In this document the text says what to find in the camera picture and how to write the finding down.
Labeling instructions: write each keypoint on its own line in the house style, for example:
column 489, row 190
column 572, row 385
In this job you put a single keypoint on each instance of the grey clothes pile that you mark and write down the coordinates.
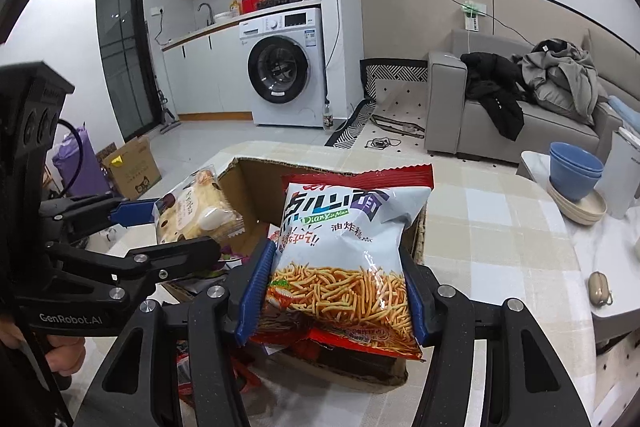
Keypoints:
column 562, row 78

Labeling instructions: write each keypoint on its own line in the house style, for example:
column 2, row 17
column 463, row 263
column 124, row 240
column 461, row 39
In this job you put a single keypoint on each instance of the black jacket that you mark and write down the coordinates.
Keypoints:
column 498, row 85

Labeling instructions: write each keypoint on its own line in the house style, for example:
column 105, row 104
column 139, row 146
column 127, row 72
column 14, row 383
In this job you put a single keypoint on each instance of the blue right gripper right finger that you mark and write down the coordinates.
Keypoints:
column 414, row 299

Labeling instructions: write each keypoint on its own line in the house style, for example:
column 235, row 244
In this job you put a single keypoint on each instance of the beige plate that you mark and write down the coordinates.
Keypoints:
column 587, row 211

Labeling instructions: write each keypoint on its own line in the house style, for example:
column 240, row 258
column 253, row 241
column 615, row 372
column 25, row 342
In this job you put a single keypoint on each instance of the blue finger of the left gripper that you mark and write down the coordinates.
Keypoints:
column 133, row 213

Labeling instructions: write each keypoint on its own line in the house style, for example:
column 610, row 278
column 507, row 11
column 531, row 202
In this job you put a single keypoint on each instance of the purple bag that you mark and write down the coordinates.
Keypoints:
column 78, row 167

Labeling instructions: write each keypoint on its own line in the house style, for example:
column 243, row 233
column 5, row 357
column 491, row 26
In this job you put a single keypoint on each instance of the yellow bread packet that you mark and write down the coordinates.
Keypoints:
column 196, row 208

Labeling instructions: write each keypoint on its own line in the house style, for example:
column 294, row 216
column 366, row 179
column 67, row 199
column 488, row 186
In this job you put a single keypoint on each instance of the white electric kettle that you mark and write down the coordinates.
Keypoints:
column 619, row 185

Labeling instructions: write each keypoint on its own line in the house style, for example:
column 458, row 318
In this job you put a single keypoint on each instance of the checkered tablecloth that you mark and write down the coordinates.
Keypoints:
column 488, row 232

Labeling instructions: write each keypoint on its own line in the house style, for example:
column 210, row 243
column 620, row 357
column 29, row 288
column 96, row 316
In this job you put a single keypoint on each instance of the white kitchen cabinet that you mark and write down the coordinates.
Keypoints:
column 208, row 78

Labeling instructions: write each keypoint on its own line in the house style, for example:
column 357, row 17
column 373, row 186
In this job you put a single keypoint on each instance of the noodle snack bag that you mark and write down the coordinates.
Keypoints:
column 336, row 276

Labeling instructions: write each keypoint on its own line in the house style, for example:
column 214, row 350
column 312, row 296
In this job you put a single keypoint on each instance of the brown cardboard box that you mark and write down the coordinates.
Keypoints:
column 255, row 190

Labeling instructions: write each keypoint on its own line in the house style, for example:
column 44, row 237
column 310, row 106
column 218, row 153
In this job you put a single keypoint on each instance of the cardboard box on floor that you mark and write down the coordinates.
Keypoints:
column 132, row 168

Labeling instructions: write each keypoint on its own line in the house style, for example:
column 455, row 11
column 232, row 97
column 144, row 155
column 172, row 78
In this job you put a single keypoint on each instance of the patterned floor mat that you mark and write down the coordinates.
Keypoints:
column 391, row 115

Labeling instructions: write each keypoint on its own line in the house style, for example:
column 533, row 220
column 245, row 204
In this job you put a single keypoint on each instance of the grey sofa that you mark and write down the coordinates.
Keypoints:
column 456, row 125

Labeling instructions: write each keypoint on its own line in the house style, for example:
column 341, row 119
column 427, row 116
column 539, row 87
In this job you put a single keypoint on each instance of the blue bowls stack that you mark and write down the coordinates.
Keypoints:
column 573, row 171

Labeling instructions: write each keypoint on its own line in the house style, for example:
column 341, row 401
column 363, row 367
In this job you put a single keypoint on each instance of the white washing machine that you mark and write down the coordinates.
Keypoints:
column 285, row 67

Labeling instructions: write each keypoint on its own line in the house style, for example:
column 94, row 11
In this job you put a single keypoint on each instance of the beige earbud case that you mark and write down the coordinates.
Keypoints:
column 599, row 291

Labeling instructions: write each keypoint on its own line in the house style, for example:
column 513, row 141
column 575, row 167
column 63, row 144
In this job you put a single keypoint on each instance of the person's left hand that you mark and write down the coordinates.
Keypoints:
column 66, row 356

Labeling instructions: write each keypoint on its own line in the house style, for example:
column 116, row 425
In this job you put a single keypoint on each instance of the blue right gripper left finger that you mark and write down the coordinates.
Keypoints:
column 255, row 289

